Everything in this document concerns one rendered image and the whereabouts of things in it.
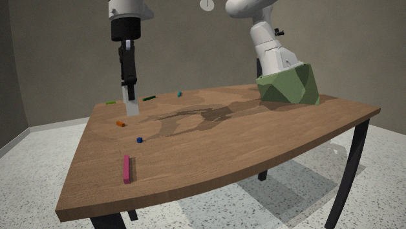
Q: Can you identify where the orange rod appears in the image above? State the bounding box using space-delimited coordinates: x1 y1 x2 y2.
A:
116 121 125 127

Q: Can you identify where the pink rod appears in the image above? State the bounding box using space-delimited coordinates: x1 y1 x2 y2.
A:
123 155 131 184

